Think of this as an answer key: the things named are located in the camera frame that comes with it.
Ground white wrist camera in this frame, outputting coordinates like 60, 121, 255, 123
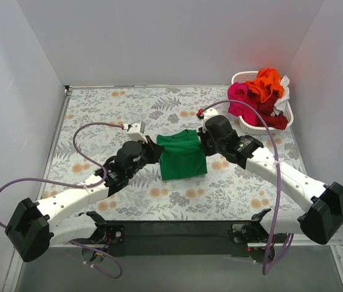
122, 122, 147, 143
196, 108, 219, 123

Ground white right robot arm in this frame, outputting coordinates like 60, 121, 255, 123
198, 111, 343, 245

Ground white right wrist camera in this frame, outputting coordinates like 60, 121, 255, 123
196, 108, 219, 123

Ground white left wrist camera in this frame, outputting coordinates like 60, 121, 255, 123
122, 122, 147, 143

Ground white perforated laundry basket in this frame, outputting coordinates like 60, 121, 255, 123
231, 71, 294, 135

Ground orange t-shirt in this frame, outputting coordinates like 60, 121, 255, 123
245, 68, 284, 103

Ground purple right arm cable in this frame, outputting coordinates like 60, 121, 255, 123
197, 100, 294, 275

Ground magenta t-shirt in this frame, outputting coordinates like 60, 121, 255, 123
227, 82, 258, 126

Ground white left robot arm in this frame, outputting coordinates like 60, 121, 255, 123
5, 136, 164, 262

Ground dark red t-shirt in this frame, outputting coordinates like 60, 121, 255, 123
248, 91, 288, 130

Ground green t-shirt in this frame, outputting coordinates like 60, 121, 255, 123
157, 130, 207, 181

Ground white t-shirt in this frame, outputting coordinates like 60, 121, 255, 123
271, 75, 290, 116

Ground floral patterned table mat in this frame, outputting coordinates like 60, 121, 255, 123
36, 86, 320, 222

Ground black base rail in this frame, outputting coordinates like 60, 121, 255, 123
75, 220, 269, 261

